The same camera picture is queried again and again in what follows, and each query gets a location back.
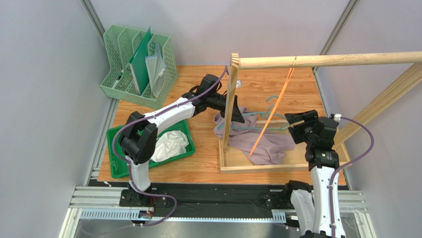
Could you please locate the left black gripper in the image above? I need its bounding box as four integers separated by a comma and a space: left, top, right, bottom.
208, 93, 245, 124

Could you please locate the teal hanger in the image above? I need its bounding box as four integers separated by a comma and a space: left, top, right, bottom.
231, 95, 288, 131

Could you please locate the mauve tank top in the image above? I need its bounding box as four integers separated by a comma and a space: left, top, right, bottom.
228, 107, 295, 165

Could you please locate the orange velvet hanger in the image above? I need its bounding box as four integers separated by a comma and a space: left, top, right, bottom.
249, 55, 298, 156

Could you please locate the white tank top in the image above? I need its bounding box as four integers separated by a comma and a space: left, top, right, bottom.
151, 130, 189, 163

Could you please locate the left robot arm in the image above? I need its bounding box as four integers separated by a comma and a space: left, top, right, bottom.
111, 74, 227, 194

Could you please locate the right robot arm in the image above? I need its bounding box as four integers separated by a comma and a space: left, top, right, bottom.
282, 110, 346, 238

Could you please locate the wooden clothes rack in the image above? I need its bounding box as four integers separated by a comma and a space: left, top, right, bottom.
215, 52, 422, 174

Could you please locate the grey mesh pouch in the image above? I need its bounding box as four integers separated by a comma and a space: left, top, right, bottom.
145, 43, 166, 98

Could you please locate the dark green folder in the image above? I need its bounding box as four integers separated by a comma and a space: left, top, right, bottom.
129, 27, 153, 95

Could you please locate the green plastic tray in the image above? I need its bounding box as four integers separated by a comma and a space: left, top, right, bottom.
106, 120, 196, 179

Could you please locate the light green file organizer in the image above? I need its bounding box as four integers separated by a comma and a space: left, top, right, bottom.
100, 25, 178, 109

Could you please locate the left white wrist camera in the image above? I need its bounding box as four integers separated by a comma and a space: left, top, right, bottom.
236, 79, 243, 88

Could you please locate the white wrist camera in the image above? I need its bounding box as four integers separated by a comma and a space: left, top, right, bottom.
329, 114, 342, 121
236, 79, 243, 88

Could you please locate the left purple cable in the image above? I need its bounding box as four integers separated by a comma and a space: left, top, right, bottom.
111, 65, 229, 227

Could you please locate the purple cable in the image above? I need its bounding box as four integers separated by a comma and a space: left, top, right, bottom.
328, 115, 375, 238
111, 65, 229, 227

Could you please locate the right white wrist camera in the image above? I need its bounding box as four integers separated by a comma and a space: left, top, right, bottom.
329, 114, 342, 121

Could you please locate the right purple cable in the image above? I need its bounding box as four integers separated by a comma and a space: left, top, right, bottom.
328, 115, 375, 238

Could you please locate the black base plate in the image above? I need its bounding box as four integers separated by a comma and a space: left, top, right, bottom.
119, 183, 293, 219

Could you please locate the aluminium frame rail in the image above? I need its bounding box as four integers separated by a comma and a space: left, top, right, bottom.
58, 185, 376, 238

